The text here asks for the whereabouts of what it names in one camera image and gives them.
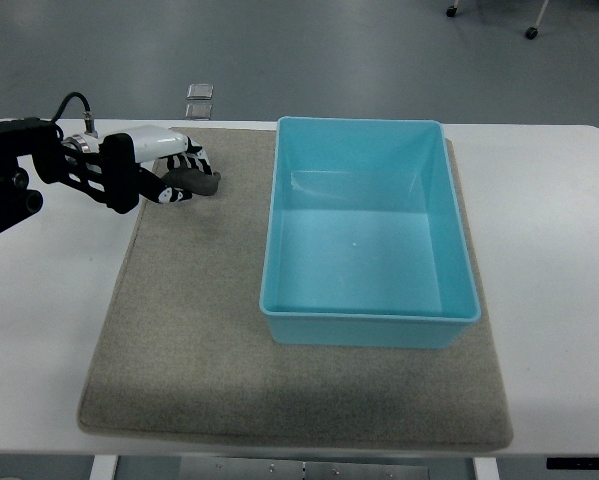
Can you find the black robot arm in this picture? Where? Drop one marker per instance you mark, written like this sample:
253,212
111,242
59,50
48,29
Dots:
55,159

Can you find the light blue plastic box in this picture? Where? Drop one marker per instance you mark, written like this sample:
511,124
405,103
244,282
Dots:
366,244

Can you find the black table control panel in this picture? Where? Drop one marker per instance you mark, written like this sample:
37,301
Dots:
573,463

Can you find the right chair caster wheel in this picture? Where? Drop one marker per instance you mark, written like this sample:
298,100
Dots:
531,33

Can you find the beige felt mat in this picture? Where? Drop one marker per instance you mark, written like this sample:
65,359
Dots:
185,353

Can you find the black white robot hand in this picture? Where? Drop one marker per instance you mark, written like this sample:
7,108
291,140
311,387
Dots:
120,168

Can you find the left chair caster wheel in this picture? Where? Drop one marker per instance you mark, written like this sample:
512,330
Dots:
451,11

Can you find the brown toy hippo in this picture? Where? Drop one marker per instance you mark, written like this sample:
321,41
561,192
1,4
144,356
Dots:
193,180

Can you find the chair caster wheel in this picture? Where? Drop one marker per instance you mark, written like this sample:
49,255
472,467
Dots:
451,11
531,33

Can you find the lower floor socket plate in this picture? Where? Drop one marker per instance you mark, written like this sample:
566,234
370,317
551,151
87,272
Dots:
198,111

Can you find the metal table frame bar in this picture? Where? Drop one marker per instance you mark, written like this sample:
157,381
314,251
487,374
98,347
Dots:
242,468

